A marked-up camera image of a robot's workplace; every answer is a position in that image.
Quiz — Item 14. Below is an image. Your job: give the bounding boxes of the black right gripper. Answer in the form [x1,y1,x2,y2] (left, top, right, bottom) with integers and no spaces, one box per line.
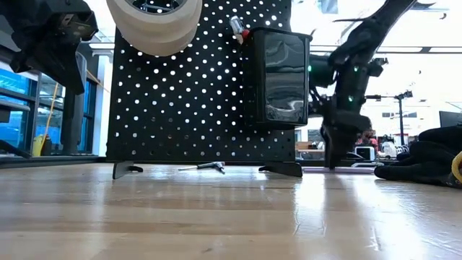
[317,106,372,170]

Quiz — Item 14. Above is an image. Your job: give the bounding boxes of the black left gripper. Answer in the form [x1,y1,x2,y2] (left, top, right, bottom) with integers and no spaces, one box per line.
[0,0,99,95]

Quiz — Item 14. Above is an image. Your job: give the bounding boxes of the black and grey work glove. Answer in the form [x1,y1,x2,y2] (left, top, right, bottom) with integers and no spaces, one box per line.
[373,124,462,189]

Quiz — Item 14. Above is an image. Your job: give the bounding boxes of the black metal pegboard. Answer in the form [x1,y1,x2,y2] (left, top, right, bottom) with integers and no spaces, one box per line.
[105,0,305,181]

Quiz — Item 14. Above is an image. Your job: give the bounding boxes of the white box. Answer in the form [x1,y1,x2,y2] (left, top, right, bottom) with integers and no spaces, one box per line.
[355,145,376,162]

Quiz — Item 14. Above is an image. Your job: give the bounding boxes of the person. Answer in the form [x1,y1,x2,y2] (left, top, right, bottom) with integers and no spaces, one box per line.
[355,128,380,152]

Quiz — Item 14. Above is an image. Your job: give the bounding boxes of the long ceiling light bar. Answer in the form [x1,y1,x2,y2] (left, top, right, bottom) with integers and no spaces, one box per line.
[310,45,462,55]
[88,42,116,51]

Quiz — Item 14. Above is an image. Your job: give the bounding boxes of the white filament spools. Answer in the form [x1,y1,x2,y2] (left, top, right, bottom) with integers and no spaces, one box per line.
[381,140,411,158]

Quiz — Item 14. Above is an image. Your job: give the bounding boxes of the black vertical column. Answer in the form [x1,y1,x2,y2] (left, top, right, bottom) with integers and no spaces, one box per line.
[60,50,89,155]

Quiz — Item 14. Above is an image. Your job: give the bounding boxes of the yellow container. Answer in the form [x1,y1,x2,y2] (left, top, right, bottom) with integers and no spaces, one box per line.
[32,134,52,157]

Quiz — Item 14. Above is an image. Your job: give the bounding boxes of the black pegboard bin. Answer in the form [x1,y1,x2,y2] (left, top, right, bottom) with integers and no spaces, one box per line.
[248,27,313,131]

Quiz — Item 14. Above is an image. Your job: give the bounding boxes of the black computer monitor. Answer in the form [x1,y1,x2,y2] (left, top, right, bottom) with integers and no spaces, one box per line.
[438,110,462,128]

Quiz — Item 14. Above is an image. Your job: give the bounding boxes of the dark slim screwdriver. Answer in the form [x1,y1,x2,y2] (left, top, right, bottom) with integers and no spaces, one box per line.
[178,160,227,176]

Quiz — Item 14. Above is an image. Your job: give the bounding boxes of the black ceiling fixture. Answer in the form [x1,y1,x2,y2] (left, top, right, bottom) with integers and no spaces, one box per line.
[411,0,452,21]

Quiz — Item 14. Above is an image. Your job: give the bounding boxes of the yellow cable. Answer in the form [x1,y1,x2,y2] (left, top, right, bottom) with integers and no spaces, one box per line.
[38,68,109,152]

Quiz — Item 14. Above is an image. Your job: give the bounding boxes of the window with black frame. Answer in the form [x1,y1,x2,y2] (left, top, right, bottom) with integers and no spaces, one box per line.
[0,61,105,157]

